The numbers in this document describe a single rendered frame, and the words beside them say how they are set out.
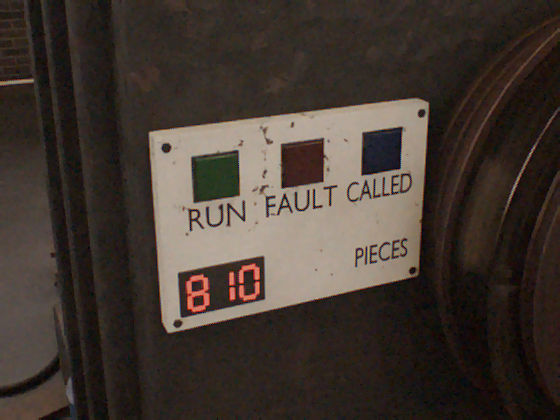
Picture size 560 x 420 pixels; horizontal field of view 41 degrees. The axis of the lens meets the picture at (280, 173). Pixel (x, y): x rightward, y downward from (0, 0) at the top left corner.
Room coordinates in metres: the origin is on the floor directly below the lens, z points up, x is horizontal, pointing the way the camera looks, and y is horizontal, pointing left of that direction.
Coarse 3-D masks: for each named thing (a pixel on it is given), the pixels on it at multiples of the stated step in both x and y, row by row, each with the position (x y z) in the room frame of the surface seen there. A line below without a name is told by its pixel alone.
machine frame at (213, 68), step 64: (64, 0) 0.84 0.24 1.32; (128, 0) 0.59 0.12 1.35; (192, 0) 0.61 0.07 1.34; (256, 0) 0.63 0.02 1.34; (320, 0) 0.65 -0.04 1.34; (384, 0) 0.67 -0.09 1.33; (448, 0) 0.70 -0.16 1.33; (512, 0) 0.73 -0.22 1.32; (64, 64) 0.84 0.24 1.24; (128, 64) 0.59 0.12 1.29; (192, 64) 0.60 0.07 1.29; (256, 64) 0.63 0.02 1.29; (320, 64) 0.65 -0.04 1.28; (384, 64) 0.68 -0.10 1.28; (448, 64) 0.70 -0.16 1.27; (64, 128) 0.83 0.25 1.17; (128, 128) 0.61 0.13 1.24; (64, 192) 0.85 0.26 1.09; (128, 192) 0.63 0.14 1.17; (64, 256) 1.04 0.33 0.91; (128, 256) 0.66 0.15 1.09; (64, 320) 1.05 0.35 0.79; (128, 320) 0.66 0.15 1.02; (256, 320) 0.62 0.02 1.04; (320, 320) 0.65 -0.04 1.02; (384, 320) 0.68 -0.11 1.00; (128, 384) 0.66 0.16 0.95; (192, 384) 0.60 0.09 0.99; (256, 384) 0.62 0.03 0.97; (320, 384) 0.65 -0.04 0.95; (384, 384) 0.68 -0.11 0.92; (448, 384) 0.72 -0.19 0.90
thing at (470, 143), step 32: (544, 32) 0.72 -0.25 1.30; (512, 64) 0.70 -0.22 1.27; (480, 96) 0.69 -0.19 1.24; (448, 128) 0.70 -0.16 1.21; (480, 128) 0.61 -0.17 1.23; (448, 160) 0.68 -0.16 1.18; (448, 192) 0.61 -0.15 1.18; (448, 224) 0.60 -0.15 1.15; (448, 256) 0.60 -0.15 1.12; (448, 288) 0.60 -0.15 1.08; (448, 320) 0.61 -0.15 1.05; (480, 384) 0.62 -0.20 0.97
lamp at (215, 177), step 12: (228, 156) 0.59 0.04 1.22; (204, 168) 0.58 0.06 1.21; (216, 168) 0.58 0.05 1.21; (228, 168) 0.59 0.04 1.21; (204, 180) 0.58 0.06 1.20; (216, 180) 0.58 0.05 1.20; (228, 180) 0.59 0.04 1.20; (204, 192) 0.58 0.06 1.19; (216, 192) 0.58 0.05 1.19; (228, 192) 0.59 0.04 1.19
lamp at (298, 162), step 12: (312, 144) 0.62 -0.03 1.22; (288, 156) 0.61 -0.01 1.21; (300, 156) 0.61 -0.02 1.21; (312, 156) 0.62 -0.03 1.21; (288, 168) 0.61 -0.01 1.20; (300, 168) 0.61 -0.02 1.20; (312, 168) 0.62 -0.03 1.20; (288, 180) 0.61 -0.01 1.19; (300, 180) 0.62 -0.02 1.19; (312, 180) 0.62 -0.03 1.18
